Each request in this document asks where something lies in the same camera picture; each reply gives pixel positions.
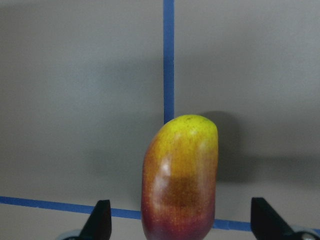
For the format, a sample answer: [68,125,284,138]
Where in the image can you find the red yellow mango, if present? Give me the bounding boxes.
[141,115,219,240]

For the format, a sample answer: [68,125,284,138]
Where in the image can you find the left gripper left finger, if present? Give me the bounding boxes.
[79,200,111,240]

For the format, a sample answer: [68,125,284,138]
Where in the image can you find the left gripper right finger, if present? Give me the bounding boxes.
[250,197,299,240]

